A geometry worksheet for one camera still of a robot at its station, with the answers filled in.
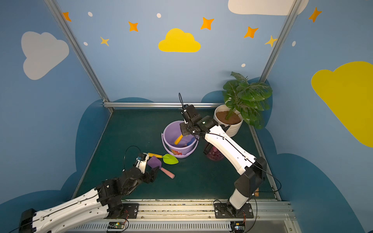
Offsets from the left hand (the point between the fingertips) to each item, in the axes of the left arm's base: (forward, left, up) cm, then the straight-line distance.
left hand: (153, 163), depth 77 cm
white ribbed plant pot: (+37, -46, 0) cm, 59 cm away
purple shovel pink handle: (+6, +2, -12) cm, 14 cm away
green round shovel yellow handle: (+16, -13, 0) cm, 21 cm away
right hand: (+18, -18, +12) cm, 28 cm away
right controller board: (-26, -45, -14) cm, 54 cm away
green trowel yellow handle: (+9, -6, -12) cm, 16 cm away
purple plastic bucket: (+11, -13, +1) cm, 17 cm away
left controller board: (-27, +17, -14) cm, 35 cm away
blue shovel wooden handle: (+17, -20, -4) cm, 27 cm away
